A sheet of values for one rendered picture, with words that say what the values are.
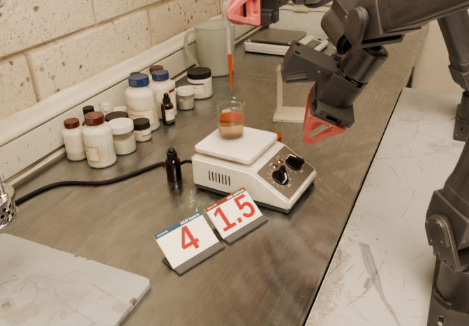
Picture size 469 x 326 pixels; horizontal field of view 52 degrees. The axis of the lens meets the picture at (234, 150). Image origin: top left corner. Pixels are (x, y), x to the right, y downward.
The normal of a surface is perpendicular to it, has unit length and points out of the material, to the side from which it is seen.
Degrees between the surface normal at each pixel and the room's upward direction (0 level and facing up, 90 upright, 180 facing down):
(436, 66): 90
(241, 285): 0
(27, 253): 0
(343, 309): 0
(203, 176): 90
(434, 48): 90
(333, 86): 104
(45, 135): 90
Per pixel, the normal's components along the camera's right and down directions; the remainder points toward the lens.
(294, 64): -0.11, 0.67
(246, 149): -0.04, -0.88
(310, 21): -0.42, 0.49
